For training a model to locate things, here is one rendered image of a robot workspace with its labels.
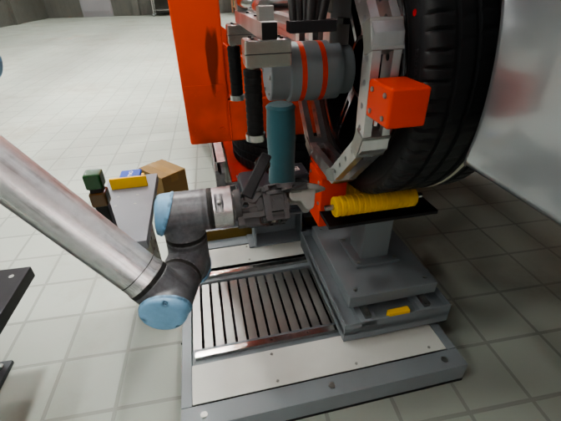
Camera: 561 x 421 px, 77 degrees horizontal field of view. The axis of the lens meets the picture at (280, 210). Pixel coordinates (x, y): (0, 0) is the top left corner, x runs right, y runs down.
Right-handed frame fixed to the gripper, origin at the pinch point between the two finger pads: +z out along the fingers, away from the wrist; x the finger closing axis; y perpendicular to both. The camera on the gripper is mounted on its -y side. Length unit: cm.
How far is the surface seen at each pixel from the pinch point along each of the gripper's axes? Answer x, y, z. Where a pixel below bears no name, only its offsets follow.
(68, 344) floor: -62, 30, -80
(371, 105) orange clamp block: 19.9, -9.2, 6.9
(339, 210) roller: -13.2, 4.0, 8.5
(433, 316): -33, 38, 40
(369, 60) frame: 22.7, -16.7, 6.8
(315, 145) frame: -21.3, -18.4, 8.0
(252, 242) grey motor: -77, 2, -10
